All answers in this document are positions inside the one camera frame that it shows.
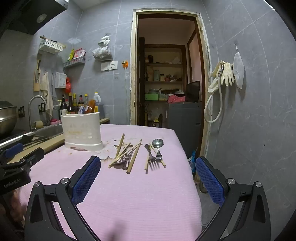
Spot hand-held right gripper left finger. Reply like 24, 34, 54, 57
24, 156, 102, 241

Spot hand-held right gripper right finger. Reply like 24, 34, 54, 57
195, 156, 271, 241

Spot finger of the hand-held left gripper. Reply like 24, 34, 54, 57
6, 147, 45, 171
0, 142, 24, 160

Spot dark metal utensil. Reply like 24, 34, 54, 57
122, 145, 134, 170

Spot white plastic utensil holder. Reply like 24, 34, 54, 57
60, 112, 104, 151

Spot large metal spoon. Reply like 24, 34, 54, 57
152, 138, 164, 160

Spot person's left hand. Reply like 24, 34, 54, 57
10, 191, 26, 224

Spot blue packet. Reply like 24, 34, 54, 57
188, 151, 197, 173

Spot steel sink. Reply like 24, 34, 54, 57
30, 124, 64, 139

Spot steel pot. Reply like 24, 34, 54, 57
0, 100, 18, 137

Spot steel faucet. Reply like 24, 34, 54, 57
28, 95, 47, 132

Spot pink table cloth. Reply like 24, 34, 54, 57
20, 124, 202, 241

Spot metal fork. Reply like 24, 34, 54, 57
155, 148, 164, 171
144, 144, 158, 174

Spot dark wine bottle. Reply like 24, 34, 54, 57
60, 95, 68, 115

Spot large soy sauce bottle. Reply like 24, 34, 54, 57
67, 93, 75, 114

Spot beige hanging towel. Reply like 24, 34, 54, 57
40, 71, 54, 118

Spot wooden cutting board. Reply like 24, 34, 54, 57
33, 59, 42, 92

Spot white cardboard box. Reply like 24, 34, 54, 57
55, 72, 67, 89

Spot pink crumpled cloth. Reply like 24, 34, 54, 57
167, 94, 186, 104

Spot black monitor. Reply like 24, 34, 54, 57
186, 81, 201, 103

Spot cream rubber gloves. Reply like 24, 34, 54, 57
211, 61, 235, 87

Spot white mesh bag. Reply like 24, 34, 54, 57
232, 52, 245, 90

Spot wooden storage shelf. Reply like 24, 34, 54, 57
143, 44, 188, 102

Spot hanging clear plastic bag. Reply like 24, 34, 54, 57
92, 34, 113, 61

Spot black range hood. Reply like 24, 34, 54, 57
0, 0, 67, 35

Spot black handle kitchen knife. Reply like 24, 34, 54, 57
21, 135, 51, 145

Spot white hose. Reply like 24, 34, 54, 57
203, 65, 224, 123

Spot grey wall shelf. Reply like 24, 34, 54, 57
63, 57, 86, 69

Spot white wall basket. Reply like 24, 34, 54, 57
39, 39, 64, 55

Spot white wall socket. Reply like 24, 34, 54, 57
101, 61, 118, 71

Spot wooden door frame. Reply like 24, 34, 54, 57
129, 9, 212, 160

